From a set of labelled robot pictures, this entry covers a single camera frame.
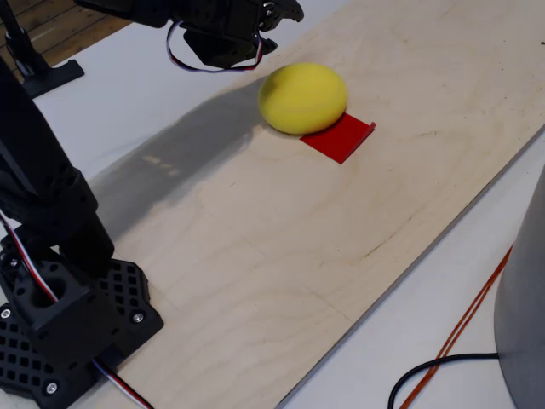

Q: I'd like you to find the yellow foam ball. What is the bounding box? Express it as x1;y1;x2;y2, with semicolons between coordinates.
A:
258;62;349;135

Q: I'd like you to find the red square plate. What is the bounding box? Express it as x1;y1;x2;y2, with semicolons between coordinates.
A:
299;112;377;164

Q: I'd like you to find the black stand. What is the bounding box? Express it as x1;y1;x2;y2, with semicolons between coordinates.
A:
0;0;85;101

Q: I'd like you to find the plywood board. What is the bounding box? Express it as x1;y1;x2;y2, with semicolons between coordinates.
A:
63;0;545;409

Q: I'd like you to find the grey cone-shaped base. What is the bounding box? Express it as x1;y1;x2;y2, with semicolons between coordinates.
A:
493;161;545;409

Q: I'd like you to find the red white black gripper wire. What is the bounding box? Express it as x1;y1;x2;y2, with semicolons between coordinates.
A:
166;20;264;74

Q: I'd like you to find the red white black arm wire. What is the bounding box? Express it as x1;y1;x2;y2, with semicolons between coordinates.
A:
0;211;60;304

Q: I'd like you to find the orange cord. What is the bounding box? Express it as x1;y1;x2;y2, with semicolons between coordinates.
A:
399;245;514;409

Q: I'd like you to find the black cable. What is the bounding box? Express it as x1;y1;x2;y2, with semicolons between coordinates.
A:
387;352;500;409

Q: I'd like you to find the red white black base wire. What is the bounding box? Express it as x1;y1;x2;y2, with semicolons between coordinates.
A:
92;359;155;409

